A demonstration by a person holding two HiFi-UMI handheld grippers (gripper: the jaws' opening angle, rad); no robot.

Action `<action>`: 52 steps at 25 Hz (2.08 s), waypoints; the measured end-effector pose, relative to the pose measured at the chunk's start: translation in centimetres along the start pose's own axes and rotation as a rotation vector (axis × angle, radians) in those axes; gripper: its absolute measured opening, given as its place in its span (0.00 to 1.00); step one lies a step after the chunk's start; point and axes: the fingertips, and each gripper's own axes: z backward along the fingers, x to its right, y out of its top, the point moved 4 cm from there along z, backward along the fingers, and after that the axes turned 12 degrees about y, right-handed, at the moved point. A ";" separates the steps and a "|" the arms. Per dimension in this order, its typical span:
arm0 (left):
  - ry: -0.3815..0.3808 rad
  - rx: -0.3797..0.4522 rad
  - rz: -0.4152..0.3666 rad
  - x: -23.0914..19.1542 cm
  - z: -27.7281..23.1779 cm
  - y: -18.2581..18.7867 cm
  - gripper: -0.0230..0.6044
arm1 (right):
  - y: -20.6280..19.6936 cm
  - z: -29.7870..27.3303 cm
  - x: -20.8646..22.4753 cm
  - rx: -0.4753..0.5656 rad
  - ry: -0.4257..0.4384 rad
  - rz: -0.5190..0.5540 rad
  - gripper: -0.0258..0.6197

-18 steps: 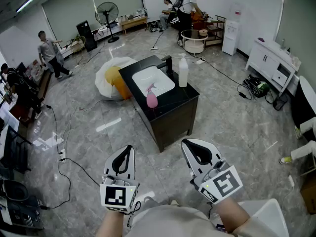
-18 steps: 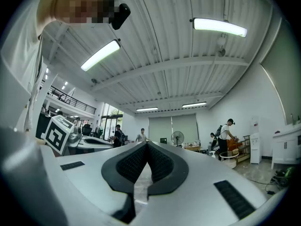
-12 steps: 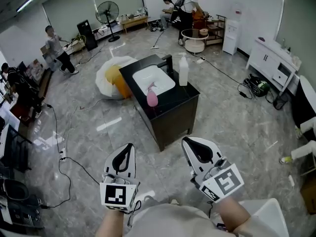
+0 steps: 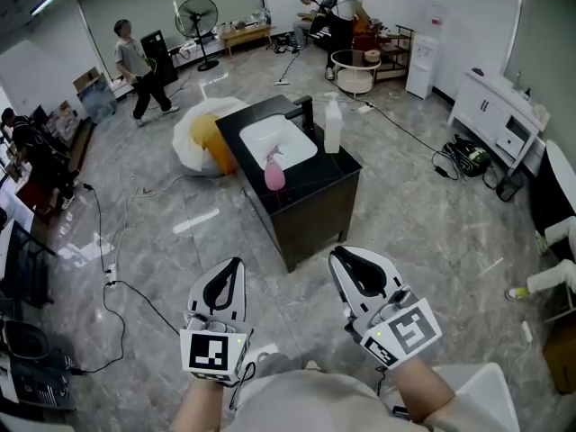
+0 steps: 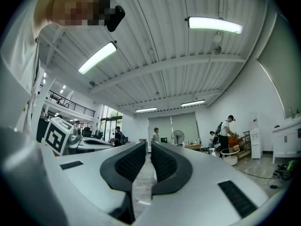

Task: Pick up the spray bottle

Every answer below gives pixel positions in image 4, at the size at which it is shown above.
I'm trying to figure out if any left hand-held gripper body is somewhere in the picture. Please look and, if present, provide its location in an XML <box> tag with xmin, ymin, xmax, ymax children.
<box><xmin>179</xmin><ymin>256</ymin><xmax>254</xmax><ymax>387</ymax></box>

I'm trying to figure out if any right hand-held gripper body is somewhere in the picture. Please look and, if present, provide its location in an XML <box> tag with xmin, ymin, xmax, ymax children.
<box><xmin>328</xmin><ymin>246</ymin><xmax>443</xmax><ymax>371</ymax></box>

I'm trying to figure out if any pink spray bottle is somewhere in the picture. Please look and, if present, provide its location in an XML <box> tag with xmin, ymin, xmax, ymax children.
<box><xmin>264</xmin><ymin>145</ymin><xmax>287</xmax><ymax>192</ymax></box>

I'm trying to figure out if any person's right forearm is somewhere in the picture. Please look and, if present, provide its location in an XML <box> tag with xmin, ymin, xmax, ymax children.
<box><xmin>385</xmin><ymin>355</ymin><xmax>456</xmax><ymax>425</ymax></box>

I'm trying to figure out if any person's left forearm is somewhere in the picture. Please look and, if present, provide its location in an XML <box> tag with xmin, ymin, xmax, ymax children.
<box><xmin>172</xmin><ymin>377</ymin><xmax>227</xmax><ymax>432</ymax></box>

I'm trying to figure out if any clear pump soap bottle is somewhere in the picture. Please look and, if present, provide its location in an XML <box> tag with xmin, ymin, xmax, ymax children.
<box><xmin>323</xmin><ymin>92</ymin><xmax>344</xmax><ymax>155</ymax></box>

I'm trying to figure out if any black vanity cabinet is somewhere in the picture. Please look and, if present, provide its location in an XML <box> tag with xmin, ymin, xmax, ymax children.
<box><xmin>214</xmin><ymin>94</ymin><xmax>364</xmax><ymax>274</ymax></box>

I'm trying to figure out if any person's beige shirt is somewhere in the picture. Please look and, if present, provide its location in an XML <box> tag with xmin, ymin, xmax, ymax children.
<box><xmin>228</xmin><ymin>362</ymin><xmax>523</xmax><ymax>432</ymax></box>

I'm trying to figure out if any black and green bag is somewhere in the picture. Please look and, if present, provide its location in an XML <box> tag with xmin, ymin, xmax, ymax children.
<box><xmin>443</xmin><ymin>133</ymin><xmax>492</xmax><ymax>179</ymax></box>

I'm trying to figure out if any white beanbag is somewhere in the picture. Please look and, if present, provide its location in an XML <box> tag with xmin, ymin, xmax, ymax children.
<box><xmin>172</xmin><ymin>96</ymin><xmax>251</xmax><ymax>178</ymax></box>

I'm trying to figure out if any white sink basin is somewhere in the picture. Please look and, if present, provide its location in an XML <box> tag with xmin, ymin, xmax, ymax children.
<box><xmin>238</xmin><ymin>114</ymin><xmax>319</xmax><ymax>171</ymax></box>

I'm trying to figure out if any orange cushion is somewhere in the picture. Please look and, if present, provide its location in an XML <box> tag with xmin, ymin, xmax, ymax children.
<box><xmin>189</xmin><ymin>113</ymin><xmax>239</xmax><ymax>176</ymax></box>

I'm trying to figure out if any black mesh waste bin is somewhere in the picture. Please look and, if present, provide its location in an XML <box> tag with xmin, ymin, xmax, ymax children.
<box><xmin>495</xmin><ymin>168</ymin><xmax>527</xmax><ymax>203</ymax></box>

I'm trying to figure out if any cardboard box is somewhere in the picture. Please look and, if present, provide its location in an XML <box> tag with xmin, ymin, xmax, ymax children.
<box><xmin>541</xmin><ymin>320</ymin><xmax>576</xmax><ymax>395</ymax></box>

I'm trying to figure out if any black faucet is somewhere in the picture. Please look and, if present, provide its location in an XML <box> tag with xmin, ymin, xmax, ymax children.
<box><xmin>285</xmin><ymin>95</ymin><xmax>315</xmax><ymax>134</ymax></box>

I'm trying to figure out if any black equipment pile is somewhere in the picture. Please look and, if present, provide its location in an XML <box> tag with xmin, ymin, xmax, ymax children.
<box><xmin>0</xmin><ymin>319</ymin><xmax>78</xmax><ymax>412</ymax></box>

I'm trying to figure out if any round glass coffee table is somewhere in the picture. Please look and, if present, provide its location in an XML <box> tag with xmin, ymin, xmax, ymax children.
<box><xmin>330</xmin><ymin>49</ymin><xmax>383</xmax><ymax>98</ymax></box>

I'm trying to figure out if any white sideboard cabinet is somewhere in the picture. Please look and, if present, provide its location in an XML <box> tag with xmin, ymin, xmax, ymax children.
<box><xmin>447</xmin><ymin>67</ymin><xmax>551</xmax><ymax>170</ymax></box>

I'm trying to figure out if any white water dispenser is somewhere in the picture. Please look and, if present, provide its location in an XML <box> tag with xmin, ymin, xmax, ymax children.
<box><xmin>405</xmin><ymin>4</ymin><xmax>445</xmax><ymax>101</ymax></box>

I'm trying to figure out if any dark shelf cart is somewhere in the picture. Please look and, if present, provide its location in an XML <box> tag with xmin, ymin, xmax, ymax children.
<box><xmin>372</xmin><ymin>23</ymin><xmax>416</xmax><ymax>83</ymax></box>

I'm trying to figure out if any blue grey painting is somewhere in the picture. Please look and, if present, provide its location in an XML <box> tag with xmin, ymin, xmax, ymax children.
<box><xmin>76</xmin><ymin>72</ymin><xmax>120</xmax><ymax>123</ymax></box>

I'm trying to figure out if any black speaker box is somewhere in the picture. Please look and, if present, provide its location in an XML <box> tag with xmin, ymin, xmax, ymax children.
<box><xmin>139</xmin><ymin>30</ymin><xmax>179</xmax><ymax>87</ymax></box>

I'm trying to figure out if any wooden bench table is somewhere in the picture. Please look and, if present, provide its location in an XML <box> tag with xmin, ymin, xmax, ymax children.
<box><xmin>220</xmin><ymin>23</ymin><xmax>274</xmax><ymax>58</ymax></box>

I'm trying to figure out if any black standing fan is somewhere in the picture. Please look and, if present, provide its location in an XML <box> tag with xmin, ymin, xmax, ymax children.
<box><xmin>175</xmin><ymin>0</ymin><xmax>221</xmax><ymax>72</ymax></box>

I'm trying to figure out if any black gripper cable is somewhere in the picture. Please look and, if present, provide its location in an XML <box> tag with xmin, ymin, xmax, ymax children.
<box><xmin>228</xmin><ymin>361</ymin><xmax>257</xmax><ymax>412</ymax></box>

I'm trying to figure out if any black floor cable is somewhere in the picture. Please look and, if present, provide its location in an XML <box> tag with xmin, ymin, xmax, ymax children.
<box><xmin>80</xmin><ymin>182</ymin><xmax>182</xmax><ymax>376</ymax></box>

